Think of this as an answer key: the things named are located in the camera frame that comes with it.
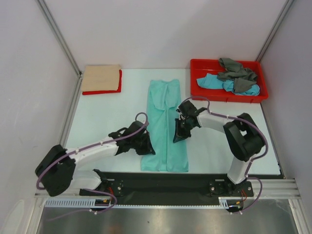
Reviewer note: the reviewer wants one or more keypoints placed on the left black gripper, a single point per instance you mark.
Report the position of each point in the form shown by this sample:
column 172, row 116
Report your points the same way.
column 148, row 149

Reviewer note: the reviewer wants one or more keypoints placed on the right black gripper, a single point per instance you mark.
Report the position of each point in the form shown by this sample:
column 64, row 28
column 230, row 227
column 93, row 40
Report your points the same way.
column 179, row 133

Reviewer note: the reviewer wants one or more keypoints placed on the mint green t shirt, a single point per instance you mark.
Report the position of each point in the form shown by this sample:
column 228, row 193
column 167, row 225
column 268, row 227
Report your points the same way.
column 162, row 101

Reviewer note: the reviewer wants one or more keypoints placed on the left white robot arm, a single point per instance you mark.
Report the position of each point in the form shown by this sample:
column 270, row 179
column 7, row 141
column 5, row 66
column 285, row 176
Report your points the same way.
column 61, row 169

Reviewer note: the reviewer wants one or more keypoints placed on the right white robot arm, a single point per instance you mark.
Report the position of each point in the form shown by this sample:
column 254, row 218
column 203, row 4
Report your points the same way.
column 247, row 143

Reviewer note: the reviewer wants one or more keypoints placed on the folded red t shirt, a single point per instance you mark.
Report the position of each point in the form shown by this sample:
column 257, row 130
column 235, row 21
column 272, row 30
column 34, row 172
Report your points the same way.
column 102, row 91

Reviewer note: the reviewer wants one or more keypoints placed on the blue t shirt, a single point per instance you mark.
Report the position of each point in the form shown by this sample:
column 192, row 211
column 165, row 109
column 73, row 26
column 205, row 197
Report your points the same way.
column 212, row 82

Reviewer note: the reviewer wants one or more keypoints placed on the red plastic bin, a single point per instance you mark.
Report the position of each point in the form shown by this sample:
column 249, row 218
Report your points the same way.
column 199, row 68

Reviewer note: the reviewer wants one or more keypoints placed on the folded beige t shirt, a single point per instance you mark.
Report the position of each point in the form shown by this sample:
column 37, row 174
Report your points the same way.
column 100, row 78

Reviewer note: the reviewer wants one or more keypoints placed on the grey t shirt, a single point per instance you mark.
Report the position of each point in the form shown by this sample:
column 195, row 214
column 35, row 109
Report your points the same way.
column 243, row 78

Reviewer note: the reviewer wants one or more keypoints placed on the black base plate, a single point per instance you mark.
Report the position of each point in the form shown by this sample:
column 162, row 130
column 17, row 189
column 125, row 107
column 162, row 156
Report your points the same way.
column 182, row 199

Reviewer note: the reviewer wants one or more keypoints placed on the right white cable duct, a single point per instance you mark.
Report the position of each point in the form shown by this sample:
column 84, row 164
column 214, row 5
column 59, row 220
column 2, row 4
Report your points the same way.
column 233, row 204

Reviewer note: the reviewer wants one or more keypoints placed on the white cable duct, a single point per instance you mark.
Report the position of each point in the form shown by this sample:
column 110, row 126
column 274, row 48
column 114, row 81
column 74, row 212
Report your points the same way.
column 233, row 204
column 93, row 203

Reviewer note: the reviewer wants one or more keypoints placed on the left white cable duct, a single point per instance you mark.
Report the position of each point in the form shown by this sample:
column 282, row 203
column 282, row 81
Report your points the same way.
column 93, row 203

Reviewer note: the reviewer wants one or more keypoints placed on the aluminium front rail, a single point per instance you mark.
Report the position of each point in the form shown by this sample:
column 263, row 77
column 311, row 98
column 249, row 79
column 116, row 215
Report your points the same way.
column 266, row 188

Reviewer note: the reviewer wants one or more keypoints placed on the left aluminium frame post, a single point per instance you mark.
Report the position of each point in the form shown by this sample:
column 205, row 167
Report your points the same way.
column 58, row 35

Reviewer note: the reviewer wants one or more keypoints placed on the aluminium frame post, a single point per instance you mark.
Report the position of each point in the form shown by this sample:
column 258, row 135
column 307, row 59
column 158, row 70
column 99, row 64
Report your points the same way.
column 58, row 35
column 275, row 28

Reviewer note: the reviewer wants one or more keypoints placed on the right aluminium frame post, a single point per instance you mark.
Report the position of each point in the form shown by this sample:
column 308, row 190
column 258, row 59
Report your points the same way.
column 275, row 28

